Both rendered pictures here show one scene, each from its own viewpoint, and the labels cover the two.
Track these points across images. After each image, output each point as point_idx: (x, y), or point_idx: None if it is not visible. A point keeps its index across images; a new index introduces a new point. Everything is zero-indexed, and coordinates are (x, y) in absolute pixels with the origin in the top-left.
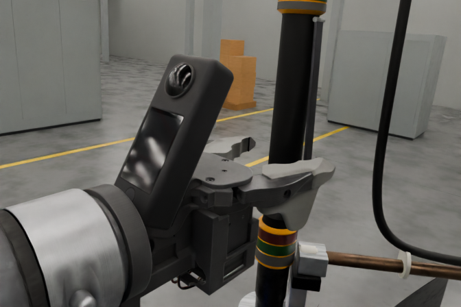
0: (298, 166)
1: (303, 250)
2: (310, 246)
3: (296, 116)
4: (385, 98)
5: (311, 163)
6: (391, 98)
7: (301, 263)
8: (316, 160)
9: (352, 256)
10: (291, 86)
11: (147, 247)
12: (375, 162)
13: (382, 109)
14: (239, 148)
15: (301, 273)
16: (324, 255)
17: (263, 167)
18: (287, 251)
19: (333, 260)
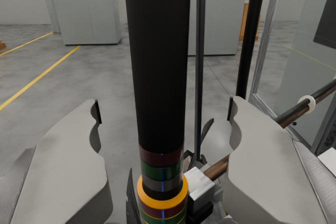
0: (263, 136)
1: (191, 190)
2: (191, 180)
3: (183, 43)
4: None
5: (253, 116)
6: None
7: (196, 204)
8: (244, 105)
9: (223, 165)
10: None
11: None
12: (243, 73)
13: (252, 9)
14: (97, 134)
15: (196, 211)
16: (209, 181)
17: (242, 189)
18: (186, 208)
19: (214, 179)
